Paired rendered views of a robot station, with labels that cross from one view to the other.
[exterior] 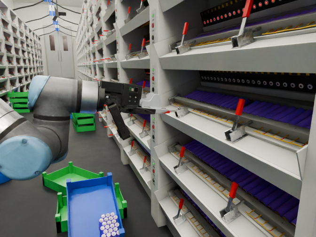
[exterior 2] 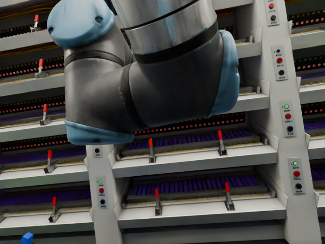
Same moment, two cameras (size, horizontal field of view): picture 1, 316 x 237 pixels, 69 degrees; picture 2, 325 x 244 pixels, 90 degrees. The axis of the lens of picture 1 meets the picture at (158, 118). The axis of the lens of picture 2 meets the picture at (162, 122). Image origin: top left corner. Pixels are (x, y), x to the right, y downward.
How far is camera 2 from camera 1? 66 cm
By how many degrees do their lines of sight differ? 65
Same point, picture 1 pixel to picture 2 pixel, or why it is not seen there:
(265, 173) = (247, 105)
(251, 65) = not seen: hidden behind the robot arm
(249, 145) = not seen: hidden behind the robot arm
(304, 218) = (275, 111)
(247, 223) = (232, 149)
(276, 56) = (239, 50)
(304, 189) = (272, 99)
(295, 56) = (249, 49)
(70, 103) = (128, 57)
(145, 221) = not seen: outside the picture
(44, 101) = (116, 36)
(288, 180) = (261, 101)
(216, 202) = (206, 154)
